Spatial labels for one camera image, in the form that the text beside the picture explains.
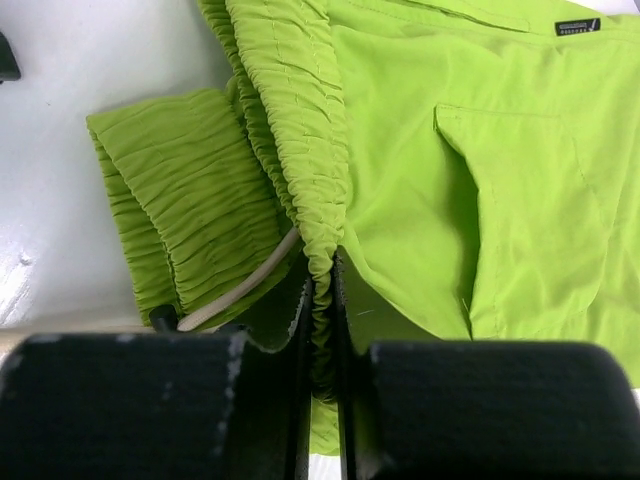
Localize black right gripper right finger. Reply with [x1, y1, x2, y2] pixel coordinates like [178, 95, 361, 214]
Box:
[332, 251, 639, 479]

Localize lime green shorts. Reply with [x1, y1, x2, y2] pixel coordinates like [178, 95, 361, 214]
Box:
[87, 1, 639, 456]

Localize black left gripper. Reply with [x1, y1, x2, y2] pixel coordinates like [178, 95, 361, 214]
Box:
[0, 33, 21, 83]

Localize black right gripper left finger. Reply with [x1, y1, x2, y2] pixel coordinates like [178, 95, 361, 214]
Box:
[1, 280, 311, 479]

